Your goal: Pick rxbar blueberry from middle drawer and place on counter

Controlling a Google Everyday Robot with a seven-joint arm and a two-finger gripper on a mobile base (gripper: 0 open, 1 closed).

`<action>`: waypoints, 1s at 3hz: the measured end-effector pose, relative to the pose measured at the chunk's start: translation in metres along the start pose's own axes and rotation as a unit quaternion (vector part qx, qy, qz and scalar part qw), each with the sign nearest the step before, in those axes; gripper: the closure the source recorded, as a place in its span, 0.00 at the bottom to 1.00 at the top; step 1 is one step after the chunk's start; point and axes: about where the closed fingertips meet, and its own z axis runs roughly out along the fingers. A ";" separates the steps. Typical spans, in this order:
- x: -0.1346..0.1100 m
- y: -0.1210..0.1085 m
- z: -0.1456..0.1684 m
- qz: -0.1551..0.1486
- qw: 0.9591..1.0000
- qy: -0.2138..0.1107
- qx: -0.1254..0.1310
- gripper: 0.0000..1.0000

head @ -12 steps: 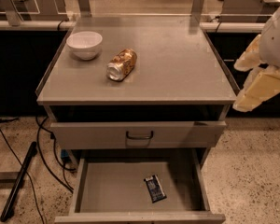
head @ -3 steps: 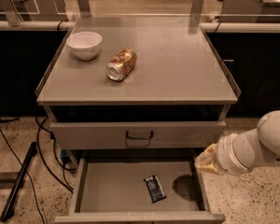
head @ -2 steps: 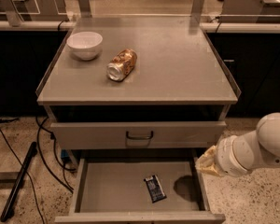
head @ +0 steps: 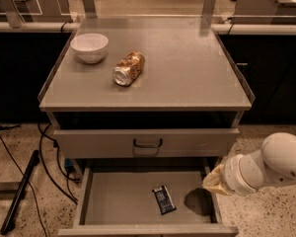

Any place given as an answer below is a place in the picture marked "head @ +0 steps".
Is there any right metal barrier post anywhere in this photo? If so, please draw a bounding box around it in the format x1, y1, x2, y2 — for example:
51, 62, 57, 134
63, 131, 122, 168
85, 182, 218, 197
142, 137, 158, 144
201, 0, 216, 27

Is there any open grey middle drawer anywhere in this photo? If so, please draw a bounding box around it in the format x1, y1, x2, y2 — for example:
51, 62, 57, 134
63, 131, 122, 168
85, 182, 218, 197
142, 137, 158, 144
58, 158, 238, 237

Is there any white horizontal rail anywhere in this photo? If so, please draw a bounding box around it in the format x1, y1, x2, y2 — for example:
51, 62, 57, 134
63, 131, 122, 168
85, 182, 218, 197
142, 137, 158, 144
0, 21, 296, 36

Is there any white ceramic bowl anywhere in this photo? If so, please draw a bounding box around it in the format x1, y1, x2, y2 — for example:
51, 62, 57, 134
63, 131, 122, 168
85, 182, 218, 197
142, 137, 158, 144
70, 34, 109, 64

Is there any dark blue snack bar wrapper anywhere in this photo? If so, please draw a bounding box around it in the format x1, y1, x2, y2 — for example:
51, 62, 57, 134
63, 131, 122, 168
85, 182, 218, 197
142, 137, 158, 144
152, 186, 177, 215

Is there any thin black floor cable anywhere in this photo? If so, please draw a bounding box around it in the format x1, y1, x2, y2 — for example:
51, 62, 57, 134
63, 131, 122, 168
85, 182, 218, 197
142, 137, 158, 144
0, 123, 48, 237

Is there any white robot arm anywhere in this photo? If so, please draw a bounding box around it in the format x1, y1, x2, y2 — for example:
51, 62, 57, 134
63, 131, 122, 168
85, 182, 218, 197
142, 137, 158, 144
202, 132, 296, 196

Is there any gold soda can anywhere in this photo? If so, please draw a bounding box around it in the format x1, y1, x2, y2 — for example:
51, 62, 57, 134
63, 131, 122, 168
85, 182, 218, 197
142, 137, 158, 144
112, 51, 145, 87

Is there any black bar on floor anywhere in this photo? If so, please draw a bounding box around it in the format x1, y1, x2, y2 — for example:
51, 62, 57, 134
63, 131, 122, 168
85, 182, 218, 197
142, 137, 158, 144
0, 150, 39, 235

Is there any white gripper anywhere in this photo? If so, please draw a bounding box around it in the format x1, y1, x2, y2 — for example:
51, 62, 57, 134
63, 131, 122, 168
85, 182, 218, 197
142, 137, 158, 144
202, 154, 257, 196

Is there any middle metal barrier post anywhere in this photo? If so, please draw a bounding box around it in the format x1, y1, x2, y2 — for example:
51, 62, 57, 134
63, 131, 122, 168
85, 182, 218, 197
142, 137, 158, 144
82, 0, 97, 19

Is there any dark metal drawer handle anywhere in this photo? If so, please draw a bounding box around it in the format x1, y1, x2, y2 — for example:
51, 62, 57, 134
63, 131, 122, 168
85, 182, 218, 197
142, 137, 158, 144
133, 138, 163, 149

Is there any grey metal drawer cabinet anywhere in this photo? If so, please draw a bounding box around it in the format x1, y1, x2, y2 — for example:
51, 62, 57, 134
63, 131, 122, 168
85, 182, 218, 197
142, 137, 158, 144
37, 16, 256, 237

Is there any metal barrier post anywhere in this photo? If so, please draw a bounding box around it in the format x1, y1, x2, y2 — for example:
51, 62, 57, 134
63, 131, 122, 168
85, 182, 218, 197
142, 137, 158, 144
82, 0, 97, 19
0, 0, 23, 28
201, 0, 216, 27

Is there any left metal barrier post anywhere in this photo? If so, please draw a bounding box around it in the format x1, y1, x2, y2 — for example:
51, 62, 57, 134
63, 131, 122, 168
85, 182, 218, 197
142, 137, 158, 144
0, 0, 23, 28

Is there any closed grey top drawer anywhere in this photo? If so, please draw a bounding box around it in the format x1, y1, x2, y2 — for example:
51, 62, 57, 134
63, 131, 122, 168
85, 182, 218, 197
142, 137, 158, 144
54, 128, 239, 159

